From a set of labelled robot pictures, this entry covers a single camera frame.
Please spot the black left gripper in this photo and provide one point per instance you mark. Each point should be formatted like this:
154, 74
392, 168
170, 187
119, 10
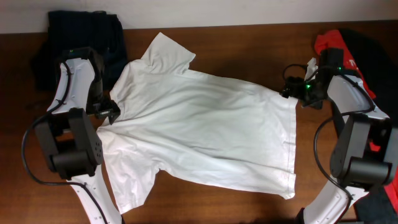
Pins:
110, 107

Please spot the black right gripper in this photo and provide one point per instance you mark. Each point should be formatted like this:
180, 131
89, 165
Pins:
296, 91

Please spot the white t-shirt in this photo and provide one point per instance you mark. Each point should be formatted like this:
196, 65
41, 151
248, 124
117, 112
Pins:
197, 127

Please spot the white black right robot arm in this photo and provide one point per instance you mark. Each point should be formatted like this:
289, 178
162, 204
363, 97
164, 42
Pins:
365, 154

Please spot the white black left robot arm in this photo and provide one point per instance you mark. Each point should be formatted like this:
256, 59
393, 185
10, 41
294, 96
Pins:
67, 137

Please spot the dark navy folded clothes pile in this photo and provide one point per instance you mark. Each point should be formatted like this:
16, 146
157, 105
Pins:
73, 29

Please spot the black garment under red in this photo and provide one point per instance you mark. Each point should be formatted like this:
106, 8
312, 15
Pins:
380, 74

